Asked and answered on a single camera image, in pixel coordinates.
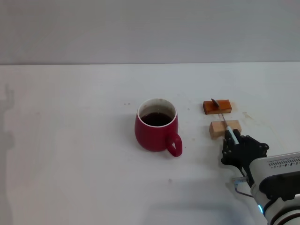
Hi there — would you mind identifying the dark brown wooden block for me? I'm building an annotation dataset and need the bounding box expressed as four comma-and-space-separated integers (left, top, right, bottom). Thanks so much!
202, 99, 233, 115

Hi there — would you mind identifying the light wooden spoon rest block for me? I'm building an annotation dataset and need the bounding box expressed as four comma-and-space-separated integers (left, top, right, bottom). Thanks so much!
209, 120, 242, 140

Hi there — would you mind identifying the red ceramic coffee cup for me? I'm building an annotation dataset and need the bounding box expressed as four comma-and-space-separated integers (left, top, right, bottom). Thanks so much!
134, 97, 183, 158

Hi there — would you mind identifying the metal spoon with blue handle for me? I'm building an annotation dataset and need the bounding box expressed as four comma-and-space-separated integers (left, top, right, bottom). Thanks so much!
210, 98, 240, 145

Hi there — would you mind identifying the black cable with connector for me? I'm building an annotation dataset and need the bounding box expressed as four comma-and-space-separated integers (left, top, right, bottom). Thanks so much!
232, 175, 255, 199

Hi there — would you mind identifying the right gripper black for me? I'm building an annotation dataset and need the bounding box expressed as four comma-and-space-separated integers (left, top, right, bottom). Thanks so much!
221, 129, 270, 188

